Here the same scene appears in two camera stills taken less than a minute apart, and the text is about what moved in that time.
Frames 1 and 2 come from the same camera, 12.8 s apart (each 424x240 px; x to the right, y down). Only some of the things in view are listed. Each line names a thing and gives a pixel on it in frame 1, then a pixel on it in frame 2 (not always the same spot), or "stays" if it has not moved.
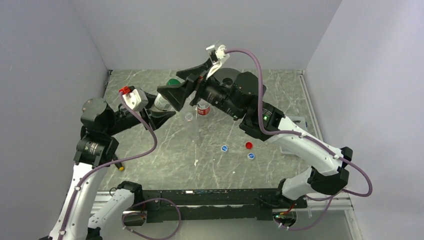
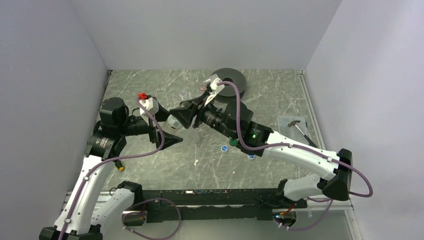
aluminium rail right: x=340 y=201 stays
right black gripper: x=177 y=94 → x=186 y=114
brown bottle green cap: x=160 y=102 → x=173 y=123
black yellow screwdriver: x=120 y=166 stays
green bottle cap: x=173 y=81 → x=233 y=142
